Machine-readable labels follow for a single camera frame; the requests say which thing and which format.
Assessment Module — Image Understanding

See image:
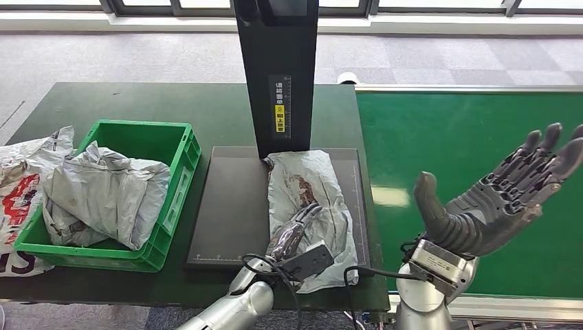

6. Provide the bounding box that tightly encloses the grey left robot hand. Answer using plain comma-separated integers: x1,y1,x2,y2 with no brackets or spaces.
265,202,324,263

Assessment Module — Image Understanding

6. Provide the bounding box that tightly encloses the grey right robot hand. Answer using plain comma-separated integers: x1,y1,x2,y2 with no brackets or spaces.
413,122,583,259

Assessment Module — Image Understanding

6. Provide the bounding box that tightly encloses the grey parcel bag faded print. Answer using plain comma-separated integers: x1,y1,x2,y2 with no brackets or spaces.
263,149,360,294

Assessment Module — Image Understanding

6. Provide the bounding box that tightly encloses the grey parcel bag red logo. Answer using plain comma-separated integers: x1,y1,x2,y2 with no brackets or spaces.
41,200,111,250

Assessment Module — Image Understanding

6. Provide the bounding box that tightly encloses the green conveyor belt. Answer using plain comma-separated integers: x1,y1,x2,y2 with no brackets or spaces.
355,91,583,300

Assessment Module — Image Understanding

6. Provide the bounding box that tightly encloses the black inbound scanner machine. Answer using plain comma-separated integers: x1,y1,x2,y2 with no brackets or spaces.
186,0,371,274

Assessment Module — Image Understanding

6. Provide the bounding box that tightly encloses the yellow black scanner label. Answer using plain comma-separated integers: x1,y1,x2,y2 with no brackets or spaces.
267,75,292,141

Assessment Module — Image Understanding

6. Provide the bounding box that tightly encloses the green plastic crate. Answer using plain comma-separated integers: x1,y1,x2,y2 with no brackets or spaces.
13,119,203,274

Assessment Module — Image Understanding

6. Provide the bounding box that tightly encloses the large white red-print bag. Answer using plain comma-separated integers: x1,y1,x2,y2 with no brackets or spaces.
0,125,76,278

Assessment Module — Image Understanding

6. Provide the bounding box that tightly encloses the white window ledge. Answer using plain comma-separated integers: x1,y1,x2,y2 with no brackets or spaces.
0,12,583,37

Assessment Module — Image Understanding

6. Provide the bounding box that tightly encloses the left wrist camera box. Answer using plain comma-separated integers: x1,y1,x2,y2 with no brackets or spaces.
277,240,336,284

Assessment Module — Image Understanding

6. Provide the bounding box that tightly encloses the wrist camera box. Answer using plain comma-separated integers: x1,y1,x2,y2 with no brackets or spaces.
407,239,470,298
277,240,336,284

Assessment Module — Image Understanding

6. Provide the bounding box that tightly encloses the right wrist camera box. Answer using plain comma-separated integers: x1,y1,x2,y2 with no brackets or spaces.
407,239,470,298

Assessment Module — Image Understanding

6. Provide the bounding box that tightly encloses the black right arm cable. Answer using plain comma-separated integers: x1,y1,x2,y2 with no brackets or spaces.
342,233,428,330

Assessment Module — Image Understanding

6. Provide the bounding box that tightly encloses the dark window frame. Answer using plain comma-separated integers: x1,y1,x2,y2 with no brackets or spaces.
0,0,583,19

